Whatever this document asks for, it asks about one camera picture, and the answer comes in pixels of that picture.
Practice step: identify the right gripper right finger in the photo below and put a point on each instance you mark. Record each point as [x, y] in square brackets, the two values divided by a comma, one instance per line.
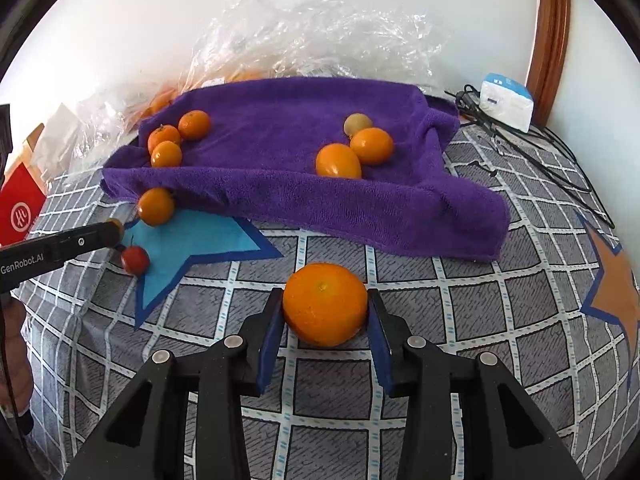
[456, 404]

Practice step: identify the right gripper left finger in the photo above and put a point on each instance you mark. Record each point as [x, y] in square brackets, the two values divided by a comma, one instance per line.
[141, 436]

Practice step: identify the small red fruit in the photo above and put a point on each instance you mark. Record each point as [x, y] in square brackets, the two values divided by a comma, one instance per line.
[135, 260]

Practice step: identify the largest orange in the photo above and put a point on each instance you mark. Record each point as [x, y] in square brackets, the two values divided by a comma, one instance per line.
[161, 134]

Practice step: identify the large orange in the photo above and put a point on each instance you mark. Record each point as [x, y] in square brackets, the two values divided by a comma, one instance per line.
[325, 304]

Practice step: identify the round orange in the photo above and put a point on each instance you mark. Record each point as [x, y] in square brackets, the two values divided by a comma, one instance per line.
[194, 125]

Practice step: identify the small orange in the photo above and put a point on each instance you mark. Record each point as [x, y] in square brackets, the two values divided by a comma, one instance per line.
[373, 146]

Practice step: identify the oval orange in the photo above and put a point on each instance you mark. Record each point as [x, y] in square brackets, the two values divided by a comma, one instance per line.
[338, 160]

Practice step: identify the green-brown kiwi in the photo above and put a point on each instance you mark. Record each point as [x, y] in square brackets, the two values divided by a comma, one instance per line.
[355, 123]

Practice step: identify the person's left hand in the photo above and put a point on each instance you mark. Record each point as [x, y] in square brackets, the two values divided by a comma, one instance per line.
[20, 370]

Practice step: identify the red paper bag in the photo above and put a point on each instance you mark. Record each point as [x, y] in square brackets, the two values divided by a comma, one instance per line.
[21, 201]

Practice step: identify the white plastic bag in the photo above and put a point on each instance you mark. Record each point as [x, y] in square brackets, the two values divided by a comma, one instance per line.
[54, 148]

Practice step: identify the grey checked tablecloth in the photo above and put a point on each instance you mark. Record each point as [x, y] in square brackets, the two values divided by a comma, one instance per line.
[324, 416]

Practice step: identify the clear plastic bag left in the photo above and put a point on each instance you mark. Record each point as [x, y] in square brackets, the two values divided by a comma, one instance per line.
[111, 119]

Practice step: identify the clear plastic bag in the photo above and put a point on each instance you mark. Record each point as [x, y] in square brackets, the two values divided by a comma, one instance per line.
[111, 119]
[366, 39]

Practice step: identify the purple towel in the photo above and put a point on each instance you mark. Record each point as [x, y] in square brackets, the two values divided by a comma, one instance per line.
[257, 162]

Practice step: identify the white blue charger box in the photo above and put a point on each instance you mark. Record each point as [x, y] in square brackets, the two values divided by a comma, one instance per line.
[506, 100]

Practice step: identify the clear plastic bag right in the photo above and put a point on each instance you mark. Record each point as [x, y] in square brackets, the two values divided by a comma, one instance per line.
[366, 39]

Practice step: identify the brown wooden door frame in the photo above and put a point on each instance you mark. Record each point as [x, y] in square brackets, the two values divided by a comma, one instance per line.
[549, 50]

